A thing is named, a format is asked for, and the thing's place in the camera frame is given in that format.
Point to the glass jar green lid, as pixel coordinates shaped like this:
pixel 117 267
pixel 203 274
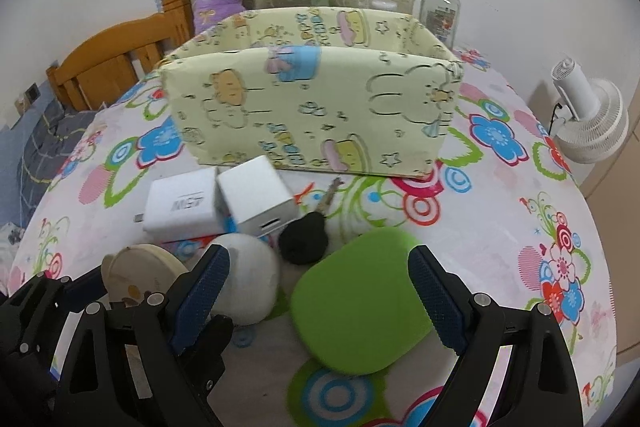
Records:
pixel 441 17

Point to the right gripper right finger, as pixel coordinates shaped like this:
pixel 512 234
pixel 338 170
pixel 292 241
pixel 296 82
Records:
pixel 539 387

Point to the white floor fan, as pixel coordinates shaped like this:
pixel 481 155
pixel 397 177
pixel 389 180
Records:
pixel 591 123

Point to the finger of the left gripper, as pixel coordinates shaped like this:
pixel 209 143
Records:
pixel 75 294

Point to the white cube charger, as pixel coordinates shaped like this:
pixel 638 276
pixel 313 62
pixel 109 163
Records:
pixel 257 198

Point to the cotton swab container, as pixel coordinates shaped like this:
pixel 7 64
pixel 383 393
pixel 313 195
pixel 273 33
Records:
pixel 384 5

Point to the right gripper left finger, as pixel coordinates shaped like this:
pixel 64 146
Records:
pixel 156 363

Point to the yellow cartoon storage box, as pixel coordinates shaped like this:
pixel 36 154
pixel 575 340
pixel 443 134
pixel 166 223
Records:
pixel 319 89

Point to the cream round container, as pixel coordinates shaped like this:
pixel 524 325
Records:
pixel 138 271

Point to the black key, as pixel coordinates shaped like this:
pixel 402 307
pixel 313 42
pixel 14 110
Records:
pixel 305 241

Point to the wooden chair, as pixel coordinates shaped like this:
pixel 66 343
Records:
pixel 101 69

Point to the white round ball object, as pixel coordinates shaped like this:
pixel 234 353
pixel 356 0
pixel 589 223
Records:
pixel 250 290

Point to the white 45W charger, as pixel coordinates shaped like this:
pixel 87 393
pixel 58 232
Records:
pixel 185 206

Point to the plaid grey blanket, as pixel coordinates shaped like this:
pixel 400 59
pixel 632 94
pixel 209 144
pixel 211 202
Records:
pixel 31 154

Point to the green rounded case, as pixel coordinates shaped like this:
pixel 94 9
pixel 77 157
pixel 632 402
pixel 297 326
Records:
pixel 357 311

